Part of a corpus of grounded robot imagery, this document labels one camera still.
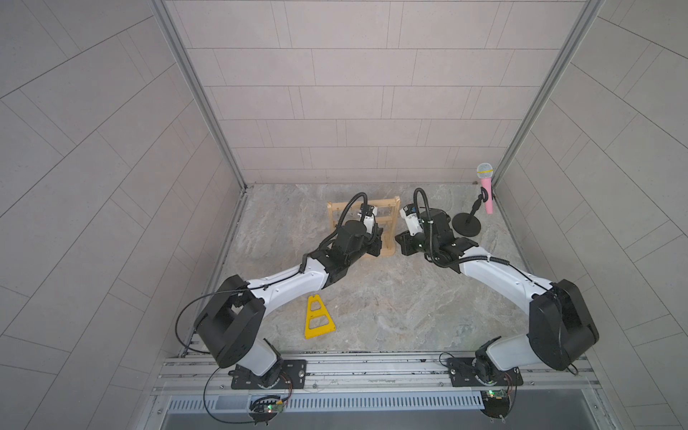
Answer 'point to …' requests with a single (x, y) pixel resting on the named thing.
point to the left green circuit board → (264, 408)
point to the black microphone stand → (468, 224)
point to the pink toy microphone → (485, 173)
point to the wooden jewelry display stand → (387, 223)
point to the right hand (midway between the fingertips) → (395, 236)
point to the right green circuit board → (496, 403)
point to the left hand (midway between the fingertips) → (386, 228)
